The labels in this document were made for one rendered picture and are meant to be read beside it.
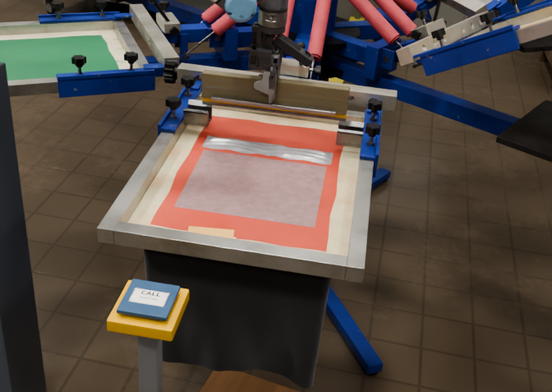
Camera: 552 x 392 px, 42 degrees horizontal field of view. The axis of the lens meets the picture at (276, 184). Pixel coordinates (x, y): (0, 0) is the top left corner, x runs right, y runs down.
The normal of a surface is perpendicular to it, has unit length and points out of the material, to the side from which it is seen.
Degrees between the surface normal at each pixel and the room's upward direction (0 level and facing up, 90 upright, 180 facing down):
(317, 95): 90
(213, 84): 90
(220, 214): 0
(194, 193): 0
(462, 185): 0
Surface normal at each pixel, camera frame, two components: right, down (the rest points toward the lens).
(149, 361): -0.15, 0.50
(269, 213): 0.07, -0.86
